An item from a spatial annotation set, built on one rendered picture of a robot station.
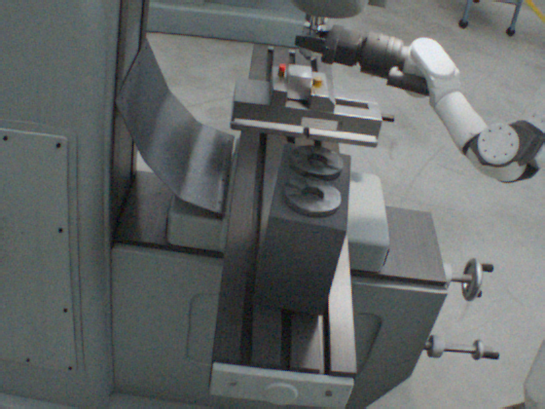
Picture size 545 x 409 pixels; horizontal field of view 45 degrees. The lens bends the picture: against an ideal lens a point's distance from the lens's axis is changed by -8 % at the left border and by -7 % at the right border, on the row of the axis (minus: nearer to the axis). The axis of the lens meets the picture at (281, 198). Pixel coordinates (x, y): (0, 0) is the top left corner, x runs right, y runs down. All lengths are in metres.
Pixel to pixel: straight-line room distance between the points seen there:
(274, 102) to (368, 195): 0.32
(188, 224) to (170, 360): 0.45
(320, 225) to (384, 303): 0.63
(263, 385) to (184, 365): 0.75
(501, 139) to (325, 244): 0.38
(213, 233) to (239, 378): 0.51
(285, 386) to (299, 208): 0.28
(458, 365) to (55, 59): 1.81
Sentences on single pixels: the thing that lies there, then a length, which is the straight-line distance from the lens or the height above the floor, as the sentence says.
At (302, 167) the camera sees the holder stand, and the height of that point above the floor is 1.16.
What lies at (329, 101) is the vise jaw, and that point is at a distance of 1.59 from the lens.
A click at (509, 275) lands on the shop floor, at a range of 3.06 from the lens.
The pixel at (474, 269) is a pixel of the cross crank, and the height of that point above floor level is 0.70.
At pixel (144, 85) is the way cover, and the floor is 1.07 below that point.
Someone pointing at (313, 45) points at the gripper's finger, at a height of 1.24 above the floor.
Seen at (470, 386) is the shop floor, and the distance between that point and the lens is 2.52.
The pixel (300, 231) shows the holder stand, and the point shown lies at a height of 1.13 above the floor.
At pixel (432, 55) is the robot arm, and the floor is 1.29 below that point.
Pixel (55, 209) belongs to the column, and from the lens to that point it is 1.48.
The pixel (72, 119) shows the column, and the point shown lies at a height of 1.09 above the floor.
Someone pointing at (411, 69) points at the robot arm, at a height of 1.25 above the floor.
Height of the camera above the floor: 1.78
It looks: 35 degrees down
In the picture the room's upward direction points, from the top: 11 degrees clockwise
